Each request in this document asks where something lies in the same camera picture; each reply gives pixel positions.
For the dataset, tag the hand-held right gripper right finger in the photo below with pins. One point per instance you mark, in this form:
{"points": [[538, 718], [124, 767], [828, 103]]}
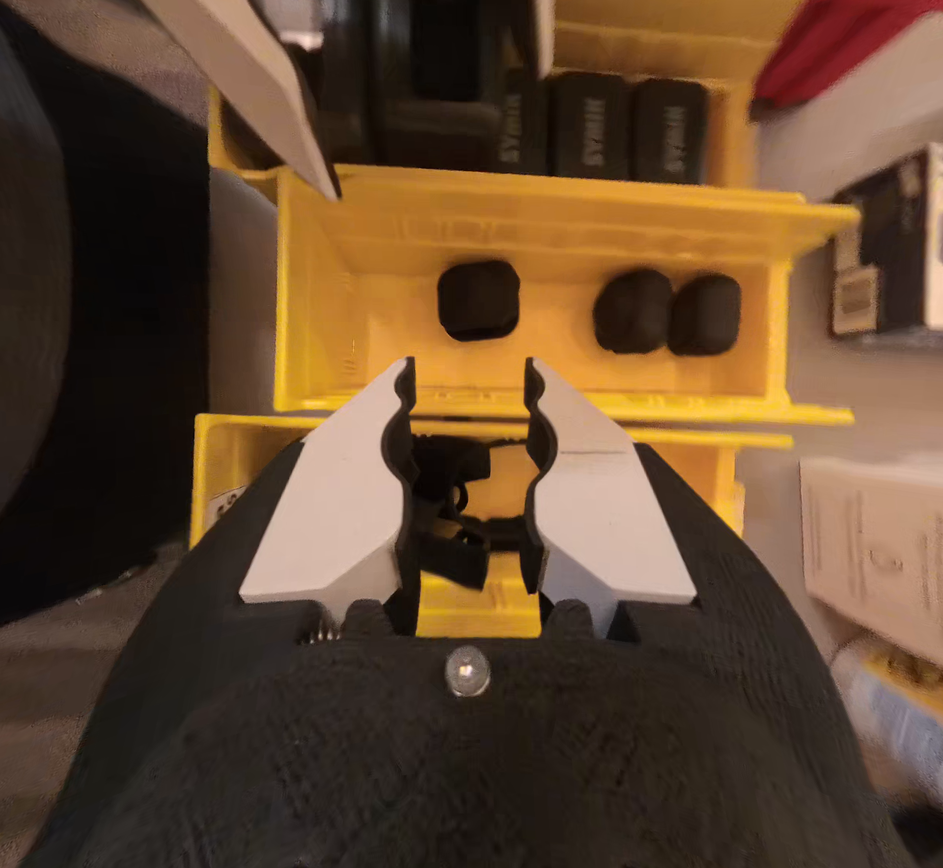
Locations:
{"points": [[604, 522]]}

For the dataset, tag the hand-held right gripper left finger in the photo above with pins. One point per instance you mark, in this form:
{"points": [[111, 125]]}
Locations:
{"points": [[331, 514]]}

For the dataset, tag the yellow plastic bin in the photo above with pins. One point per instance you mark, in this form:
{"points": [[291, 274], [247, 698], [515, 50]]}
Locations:
{"points": [[663, 35], [560, 367], [236, 455]]}

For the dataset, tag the large black case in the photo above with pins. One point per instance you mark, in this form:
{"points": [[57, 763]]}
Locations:
{"points": [[345, 72], [442, 57]]}

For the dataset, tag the black rounded pouch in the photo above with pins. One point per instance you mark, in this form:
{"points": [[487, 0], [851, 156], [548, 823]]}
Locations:
{"points": [[632, 312], [706, 315], [479, 300]]}

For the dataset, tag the white cardboard box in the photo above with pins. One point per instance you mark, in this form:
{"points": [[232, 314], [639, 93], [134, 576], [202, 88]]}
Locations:
{"points": [[869, 551]]}

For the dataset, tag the red plastic crate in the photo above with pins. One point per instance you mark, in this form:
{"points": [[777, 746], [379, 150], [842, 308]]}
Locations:
{"points": [[825, 20]]}

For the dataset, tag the cleaning wipes canister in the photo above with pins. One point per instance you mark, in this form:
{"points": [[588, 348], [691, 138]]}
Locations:
{"points": [[899, 720]]}

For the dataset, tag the disposable glove box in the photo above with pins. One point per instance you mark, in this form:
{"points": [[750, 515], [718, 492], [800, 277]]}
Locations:
{"points": [[891, 242]]}

